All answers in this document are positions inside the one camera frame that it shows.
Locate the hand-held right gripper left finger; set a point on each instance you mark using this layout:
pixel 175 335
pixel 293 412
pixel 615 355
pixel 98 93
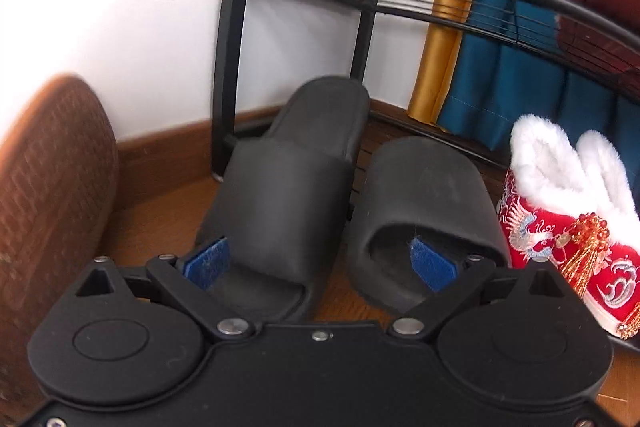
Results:
pixel 207 263

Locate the blue curtain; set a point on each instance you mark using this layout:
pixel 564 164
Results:
pixel 515 82

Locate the brown leather fleece-lined slipper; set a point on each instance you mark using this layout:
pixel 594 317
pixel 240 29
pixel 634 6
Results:
pixel 52 217

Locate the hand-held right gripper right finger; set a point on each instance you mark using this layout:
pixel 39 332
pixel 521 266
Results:
pixel 432 264

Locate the gold curtain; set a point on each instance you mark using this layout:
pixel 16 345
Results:
pixel 442 32

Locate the black rubber slipper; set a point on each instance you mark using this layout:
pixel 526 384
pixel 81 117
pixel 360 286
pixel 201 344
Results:
pixel 280 202
pixel 425 207

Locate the black metal shoe rack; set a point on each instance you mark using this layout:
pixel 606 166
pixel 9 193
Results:
pixel 235 57

